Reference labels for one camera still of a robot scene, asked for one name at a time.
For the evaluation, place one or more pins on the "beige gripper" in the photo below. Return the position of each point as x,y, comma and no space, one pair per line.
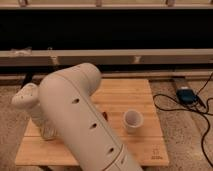
46,128

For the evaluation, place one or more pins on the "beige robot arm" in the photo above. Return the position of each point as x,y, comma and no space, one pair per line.
64,98

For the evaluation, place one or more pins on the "white cup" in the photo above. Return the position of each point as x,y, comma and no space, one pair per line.
132,121

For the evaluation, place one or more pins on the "blue power adapter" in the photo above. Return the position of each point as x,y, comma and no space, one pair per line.
186,96

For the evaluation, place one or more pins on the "wooden bench rail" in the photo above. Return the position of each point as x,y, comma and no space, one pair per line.
105,57

